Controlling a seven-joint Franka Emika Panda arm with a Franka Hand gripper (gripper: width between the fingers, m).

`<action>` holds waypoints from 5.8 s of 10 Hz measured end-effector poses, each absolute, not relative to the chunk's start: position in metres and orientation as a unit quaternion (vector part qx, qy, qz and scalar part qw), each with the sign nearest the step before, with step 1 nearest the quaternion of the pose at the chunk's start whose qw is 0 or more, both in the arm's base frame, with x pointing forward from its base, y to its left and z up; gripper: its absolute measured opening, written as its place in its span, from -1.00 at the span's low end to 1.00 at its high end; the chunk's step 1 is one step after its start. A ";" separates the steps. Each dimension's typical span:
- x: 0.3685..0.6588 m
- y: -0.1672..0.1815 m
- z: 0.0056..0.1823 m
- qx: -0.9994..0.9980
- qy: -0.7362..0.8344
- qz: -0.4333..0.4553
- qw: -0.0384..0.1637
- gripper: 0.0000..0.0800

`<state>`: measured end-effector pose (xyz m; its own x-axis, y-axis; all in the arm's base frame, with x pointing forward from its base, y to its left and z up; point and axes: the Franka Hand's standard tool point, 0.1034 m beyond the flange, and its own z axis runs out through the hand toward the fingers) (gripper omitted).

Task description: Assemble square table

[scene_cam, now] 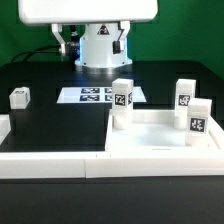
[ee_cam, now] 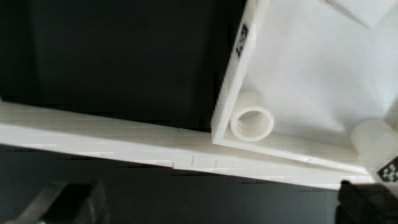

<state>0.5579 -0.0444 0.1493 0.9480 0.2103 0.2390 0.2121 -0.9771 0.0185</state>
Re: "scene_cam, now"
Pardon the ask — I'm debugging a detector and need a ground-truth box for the black upright cable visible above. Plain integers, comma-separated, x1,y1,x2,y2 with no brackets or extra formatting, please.
68,24,80,38

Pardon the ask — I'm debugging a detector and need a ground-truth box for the white square table top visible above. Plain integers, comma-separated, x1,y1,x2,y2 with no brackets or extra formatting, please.
105,109,224,157

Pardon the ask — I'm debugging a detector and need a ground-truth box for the white marker sheet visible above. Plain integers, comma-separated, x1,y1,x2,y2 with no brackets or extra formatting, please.
57,86,147,104

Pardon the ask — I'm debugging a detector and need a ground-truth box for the white U-shaped obstacle fence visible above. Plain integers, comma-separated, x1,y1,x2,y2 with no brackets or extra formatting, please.
0,112,224,180

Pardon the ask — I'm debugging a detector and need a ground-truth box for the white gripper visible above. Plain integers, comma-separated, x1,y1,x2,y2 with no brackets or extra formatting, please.
18,0,158,54

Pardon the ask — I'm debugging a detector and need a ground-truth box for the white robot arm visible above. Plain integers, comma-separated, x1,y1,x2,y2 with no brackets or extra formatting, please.
18,0,158,74

